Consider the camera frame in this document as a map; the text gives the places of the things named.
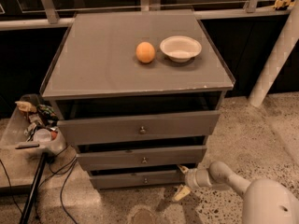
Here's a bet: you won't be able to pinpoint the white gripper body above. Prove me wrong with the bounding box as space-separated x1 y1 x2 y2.
185 168 212 189

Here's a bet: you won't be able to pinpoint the grey bottom drawer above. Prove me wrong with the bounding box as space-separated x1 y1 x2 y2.
90 169 184 189

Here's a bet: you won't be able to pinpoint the grey drawer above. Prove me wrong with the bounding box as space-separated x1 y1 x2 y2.
77 146 206 171
58 110 220 146
90 169 184 189

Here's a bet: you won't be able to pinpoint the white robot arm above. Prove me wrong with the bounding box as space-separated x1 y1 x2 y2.
173 161 299 224

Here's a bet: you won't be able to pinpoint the grey middle drawer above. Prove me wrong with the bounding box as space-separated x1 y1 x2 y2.
77 146 206 171

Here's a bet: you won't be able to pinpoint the grey top drawer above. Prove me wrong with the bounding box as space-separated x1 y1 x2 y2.
58 110 220 146

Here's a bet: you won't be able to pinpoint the grey drawer cabinet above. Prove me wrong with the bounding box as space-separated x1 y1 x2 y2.
41 10 235 178

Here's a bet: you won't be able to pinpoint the white paper bowl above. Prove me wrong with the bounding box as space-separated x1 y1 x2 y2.
160 35 202 63

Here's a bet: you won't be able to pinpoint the orange ball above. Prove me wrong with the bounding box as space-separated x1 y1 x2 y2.
135 42 155 63

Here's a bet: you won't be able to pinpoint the assorted items in bin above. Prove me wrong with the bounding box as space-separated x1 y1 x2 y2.
16 101 58 142

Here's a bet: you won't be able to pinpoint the black stand pole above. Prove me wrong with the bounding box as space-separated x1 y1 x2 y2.
19 152 48 224

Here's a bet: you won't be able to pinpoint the black floor cable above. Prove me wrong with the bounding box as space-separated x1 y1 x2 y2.
34 145 78 224

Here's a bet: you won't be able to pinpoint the white diagonal support post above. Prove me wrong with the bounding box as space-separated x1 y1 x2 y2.
249 0 299 107

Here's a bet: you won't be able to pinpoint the yellow clamp on rail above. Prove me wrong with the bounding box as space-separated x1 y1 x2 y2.
274 0 291 10

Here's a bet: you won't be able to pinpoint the metal railing frame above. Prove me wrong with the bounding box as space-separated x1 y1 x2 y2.
0 0 294 31

